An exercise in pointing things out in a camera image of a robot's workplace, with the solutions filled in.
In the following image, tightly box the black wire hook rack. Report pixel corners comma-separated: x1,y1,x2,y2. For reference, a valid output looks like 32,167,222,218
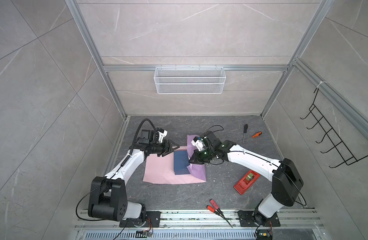
300,88,368,169

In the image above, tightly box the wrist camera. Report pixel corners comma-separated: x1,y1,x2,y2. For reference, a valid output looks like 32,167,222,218
191,131,222,152
137,128,168,146

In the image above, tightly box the aluminium mounting rail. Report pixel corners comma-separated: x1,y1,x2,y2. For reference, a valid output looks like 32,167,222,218
74,209,324,230

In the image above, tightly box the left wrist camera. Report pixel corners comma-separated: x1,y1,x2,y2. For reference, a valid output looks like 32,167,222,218
137,128,168,146

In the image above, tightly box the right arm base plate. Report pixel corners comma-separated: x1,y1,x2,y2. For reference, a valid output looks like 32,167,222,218
237,210,281,227

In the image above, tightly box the red handled screwdriver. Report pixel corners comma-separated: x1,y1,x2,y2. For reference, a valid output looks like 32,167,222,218
207,205,233,228

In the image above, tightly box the black handled screwdriver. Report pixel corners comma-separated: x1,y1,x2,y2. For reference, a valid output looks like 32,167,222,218
242,124,249,143

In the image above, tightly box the orange handled screwdriver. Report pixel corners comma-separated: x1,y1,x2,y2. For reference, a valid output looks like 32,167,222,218
252,132,262,139

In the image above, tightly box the pink wrapping paper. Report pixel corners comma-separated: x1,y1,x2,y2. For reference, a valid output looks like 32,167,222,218
143,135,206,185

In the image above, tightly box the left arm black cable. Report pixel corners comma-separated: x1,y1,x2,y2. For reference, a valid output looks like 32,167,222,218
75,118,158,222

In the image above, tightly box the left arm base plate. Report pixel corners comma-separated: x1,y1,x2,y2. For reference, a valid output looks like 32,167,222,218
119,211,162,228

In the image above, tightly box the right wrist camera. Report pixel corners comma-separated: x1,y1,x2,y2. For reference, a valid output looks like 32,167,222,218
191,131,222,152

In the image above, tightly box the blue gift box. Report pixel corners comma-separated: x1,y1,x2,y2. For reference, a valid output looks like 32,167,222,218
174,150,190,175

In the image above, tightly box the white wire mesh basket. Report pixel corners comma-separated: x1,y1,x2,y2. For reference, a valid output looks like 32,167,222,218
154,67,226,95

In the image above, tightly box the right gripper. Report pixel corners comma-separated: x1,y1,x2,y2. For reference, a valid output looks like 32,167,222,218
187,147,215,164

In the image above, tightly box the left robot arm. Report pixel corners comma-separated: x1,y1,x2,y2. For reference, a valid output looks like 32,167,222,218
76,140,180,226

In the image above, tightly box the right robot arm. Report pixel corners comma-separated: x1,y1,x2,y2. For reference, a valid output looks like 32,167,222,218
190,137,304,226

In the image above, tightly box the red tape dispenser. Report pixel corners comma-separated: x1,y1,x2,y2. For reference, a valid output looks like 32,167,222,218
234,170,260,195

